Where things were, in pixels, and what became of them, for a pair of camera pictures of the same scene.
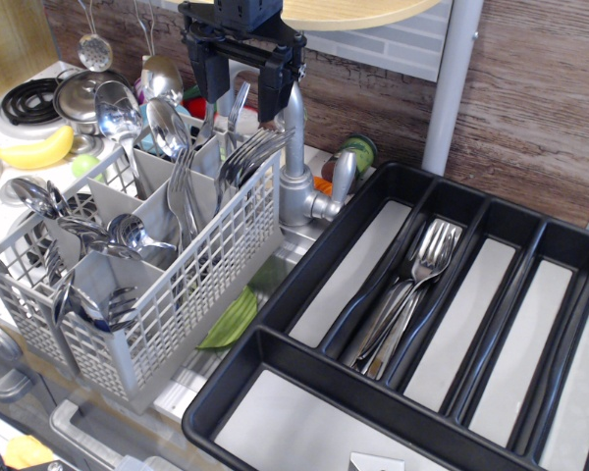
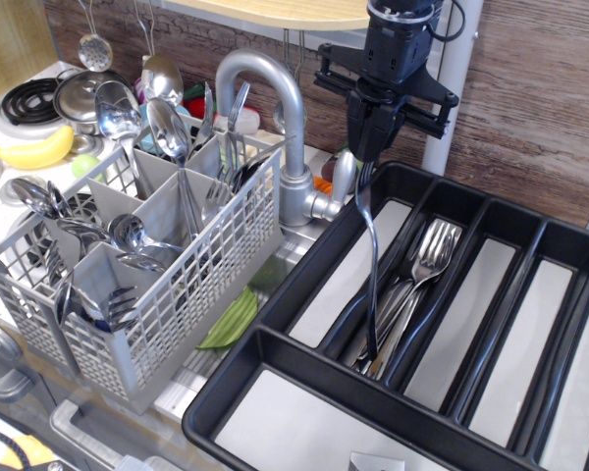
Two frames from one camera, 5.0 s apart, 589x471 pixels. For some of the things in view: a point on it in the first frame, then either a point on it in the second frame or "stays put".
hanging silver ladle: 162,77 stays put
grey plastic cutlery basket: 124,280 stays put
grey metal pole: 455,66 stays put
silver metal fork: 245,159 → 365,173
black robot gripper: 250,28 → 393,84
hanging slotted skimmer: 94,51 stays put
